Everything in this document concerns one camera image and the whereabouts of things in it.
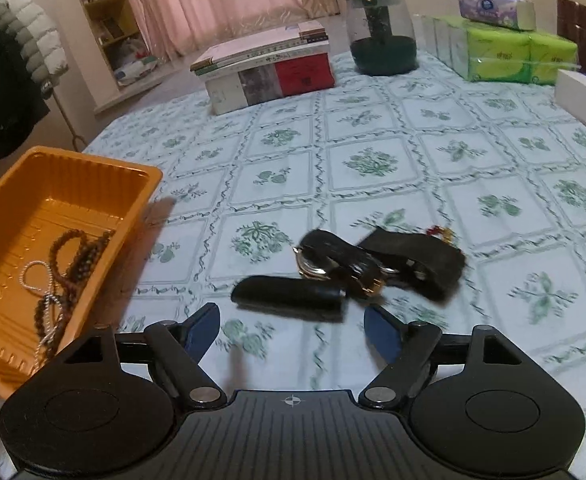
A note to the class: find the long white box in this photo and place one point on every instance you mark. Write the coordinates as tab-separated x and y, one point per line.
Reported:
583	100

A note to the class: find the white paperback book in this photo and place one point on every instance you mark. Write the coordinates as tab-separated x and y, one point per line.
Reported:
258	60

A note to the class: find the pink curtain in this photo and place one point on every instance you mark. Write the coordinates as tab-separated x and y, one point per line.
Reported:
223	0

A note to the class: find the glass teapot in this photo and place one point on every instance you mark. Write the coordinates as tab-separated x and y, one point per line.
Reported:
383	55

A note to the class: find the metal coat rack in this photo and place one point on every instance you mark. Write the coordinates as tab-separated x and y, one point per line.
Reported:
73	130

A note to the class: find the purple tissue pack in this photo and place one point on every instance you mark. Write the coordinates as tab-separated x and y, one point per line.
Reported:
493	7

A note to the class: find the green tissue multipack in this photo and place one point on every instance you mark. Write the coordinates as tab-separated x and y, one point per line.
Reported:
498	55

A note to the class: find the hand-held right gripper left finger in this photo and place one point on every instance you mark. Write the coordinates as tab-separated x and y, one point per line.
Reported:
205	327

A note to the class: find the white grey puffer jacket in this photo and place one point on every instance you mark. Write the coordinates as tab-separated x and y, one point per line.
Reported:
33	35

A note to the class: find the yellow bookshelf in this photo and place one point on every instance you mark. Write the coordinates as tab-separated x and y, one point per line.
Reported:
98	10

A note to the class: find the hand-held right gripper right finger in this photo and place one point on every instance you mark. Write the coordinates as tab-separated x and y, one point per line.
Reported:
380	332

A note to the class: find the orange plastic tray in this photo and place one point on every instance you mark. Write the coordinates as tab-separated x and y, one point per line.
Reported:
18	220

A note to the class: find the white plastic bag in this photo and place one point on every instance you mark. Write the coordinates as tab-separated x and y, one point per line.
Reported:
135	67

